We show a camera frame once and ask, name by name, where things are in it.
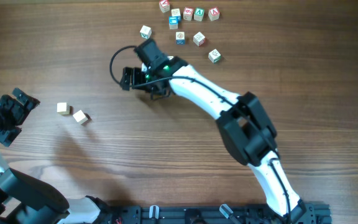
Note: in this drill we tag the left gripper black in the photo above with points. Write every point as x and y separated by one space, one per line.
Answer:
14 112

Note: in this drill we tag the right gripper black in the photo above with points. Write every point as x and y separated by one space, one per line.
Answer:
132 78

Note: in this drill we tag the blue letter P block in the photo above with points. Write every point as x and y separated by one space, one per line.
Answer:
63 108

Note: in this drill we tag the red letter M block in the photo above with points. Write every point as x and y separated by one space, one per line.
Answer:
80 117

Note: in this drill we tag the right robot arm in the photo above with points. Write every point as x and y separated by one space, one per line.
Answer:
247 132

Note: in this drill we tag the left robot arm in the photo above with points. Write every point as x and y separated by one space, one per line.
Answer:
25 199

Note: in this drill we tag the green sided block left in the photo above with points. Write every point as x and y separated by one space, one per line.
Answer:
145 32

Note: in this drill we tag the green sided block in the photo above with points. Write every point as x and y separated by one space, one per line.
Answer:
145 32
214 56

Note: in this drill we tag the orange picture blue block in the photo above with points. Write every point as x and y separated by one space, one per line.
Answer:
180 38

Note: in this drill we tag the red sided picture block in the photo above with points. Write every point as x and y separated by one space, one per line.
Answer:
199 39

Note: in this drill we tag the tan picture block top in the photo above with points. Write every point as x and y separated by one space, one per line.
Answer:
176 12

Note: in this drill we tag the red letter block top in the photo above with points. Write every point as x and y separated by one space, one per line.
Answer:
164 5

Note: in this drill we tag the green sided block right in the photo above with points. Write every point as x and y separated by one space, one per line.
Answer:
214 56

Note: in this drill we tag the red number nine block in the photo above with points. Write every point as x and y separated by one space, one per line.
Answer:
188 13

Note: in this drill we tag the green letter V block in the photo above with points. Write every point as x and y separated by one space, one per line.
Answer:
198 14

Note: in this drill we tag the red letter A block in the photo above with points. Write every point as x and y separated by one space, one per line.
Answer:
213 13

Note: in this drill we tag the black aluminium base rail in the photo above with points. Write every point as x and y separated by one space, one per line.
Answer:
249 214

